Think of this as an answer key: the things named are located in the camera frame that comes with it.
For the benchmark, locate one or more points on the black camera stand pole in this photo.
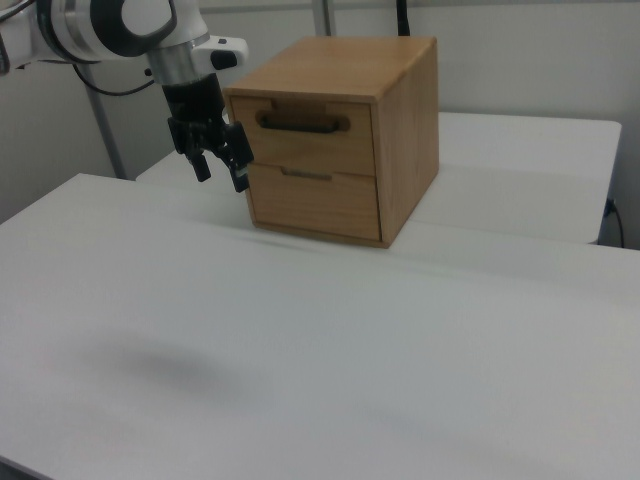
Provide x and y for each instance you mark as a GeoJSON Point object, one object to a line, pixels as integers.
{"type": "Point", "coordinates": [403, 17]}

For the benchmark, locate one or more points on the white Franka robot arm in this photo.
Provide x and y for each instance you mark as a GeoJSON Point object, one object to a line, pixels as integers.
{"type": "Point", "coordinates": [85, 25]}

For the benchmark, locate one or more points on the wooden drawer with recessed grip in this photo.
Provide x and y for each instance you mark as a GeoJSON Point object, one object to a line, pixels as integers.
{"type": "Point", "coordinates": [315, 205]}

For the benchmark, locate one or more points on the wooden two-drawer cabinet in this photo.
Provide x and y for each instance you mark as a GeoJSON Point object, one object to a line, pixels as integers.
{"type": "Point", "coordinates": [400, 130]}

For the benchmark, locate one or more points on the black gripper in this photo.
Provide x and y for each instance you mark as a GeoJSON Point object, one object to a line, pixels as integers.
{"type": "Point", "coordinates": [192, 102]}

